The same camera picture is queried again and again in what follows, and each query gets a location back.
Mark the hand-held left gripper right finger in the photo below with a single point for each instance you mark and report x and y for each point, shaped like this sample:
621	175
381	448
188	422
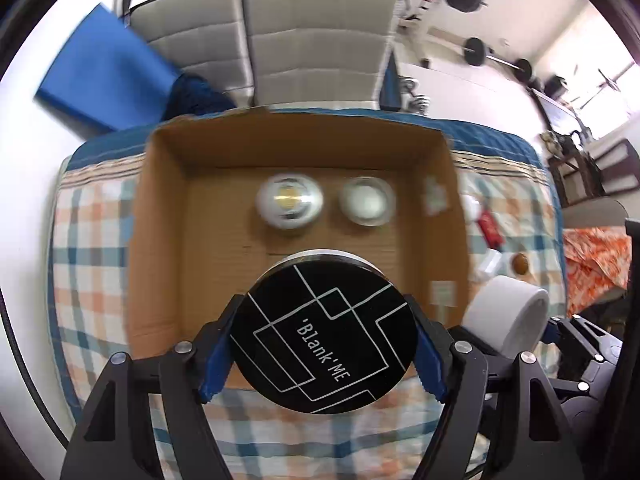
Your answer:
431	360

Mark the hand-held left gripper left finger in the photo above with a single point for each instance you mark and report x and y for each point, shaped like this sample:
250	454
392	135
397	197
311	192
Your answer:
216	360

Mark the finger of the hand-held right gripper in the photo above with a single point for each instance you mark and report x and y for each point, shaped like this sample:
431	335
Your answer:
551	331

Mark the white cylindrical jar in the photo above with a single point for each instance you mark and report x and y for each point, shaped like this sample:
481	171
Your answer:
502	312

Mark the black round compact case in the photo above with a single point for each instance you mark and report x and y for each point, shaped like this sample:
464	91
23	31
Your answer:
325	332

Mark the cardboard box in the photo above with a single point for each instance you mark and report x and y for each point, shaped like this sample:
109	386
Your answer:
210	240

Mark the small brown round tin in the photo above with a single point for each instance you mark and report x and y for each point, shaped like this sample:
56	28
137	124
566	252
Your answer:
520	263

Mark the orange patterned cloth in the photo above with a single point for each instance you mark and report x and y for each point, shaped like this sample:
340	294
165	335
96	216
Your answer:
597	265

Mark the small white box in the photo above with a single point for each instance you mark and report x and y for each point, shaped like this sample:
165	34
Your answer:
489	265

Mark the red small bottle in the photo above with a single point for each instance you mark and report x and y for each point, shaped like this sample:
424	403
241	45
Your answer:
490	230

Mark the small white bottle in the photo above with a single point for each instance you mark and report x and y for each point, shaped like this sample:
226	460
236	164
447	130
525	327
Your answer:
472	207

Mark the plaid bed blanket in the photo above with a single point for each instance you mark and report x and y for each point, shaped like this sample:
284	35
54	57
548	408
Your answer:
90	260

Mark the dark wooden shelf unit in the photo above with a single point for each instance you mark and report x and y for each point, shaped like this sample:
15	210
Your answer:
585	165

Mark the clear glass jar white cream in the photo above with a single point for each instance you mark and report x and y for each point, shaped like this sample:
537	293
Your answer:
366	201

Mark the white round jar gold centre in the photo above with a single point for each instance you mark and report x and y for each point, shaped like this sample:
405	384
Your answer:
289	201

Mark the black monitor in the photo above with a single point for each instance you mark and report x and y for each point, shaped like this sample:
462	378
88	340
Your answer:
557	110

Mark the dark blue knitted cloth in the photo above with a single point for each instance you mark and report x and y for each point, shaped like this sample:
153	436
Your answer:
200	97

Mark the blue cloth beside headboard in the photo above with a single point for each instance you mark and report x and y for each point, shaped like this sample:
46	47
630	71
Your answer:
391	82

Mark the small black barbell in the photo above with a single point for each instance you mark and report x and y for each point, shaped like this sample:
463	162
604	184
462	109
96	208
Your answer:
475	51

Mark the blue exercise mat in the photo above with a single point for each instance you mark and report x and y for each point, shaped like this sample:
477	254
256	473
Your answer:
105	75

